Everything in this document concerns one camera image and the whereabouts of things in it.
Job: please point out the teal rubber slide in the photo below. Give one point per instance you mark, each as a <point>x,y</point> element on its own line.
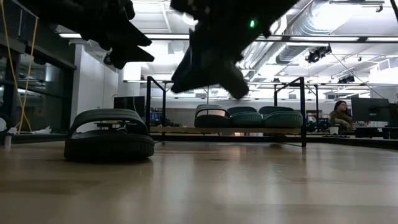
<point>245,119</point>
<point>281,119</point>

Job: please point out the black aluminium rig frame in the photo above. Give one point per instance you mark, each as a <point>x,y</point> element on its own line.
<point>373,143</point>

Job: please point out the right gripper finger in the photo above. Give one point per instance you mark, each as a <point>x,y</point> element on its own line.
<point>234,81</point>
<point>196,74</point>

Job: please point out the black monitor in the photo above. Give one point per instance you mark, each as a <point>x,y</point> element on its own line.
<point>370,109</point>
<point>129,102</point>

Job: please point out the black frame wooden shelf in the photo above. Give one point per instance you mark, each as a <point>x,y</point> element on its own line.
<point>174,130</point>

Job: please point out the long ceiling light bar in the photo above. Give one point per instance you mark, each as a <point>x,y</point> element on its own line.
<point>326,39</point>

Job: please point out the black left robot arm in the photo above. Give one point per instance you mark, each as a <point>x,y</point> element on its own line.
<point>49,9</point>

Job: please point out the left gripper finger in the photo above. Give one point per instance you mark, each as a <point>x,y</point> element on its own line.
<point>124,57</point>
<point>132,39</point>

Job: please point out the black rubber slide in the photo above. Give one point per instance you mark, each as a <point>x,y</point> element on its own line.
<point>211,121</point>
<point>109,146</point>

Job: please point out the silver air duct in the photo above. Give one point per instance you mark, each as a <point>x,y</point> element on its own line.
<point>295,51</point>

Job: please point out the black ceiling spotlight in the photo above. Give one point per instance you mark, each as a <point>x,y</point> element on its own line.
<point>314,56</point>
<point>107,59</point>
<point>348,79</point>

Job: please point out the white cup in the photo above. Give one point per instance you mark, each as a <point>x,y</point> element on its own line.
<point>334,130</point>

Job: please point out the person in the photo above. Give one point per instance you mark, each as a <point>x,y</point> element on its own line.
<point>341,116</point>

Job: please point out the white crumpled paper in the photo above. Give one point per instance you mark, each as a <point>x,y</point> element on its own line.
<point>42,130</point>

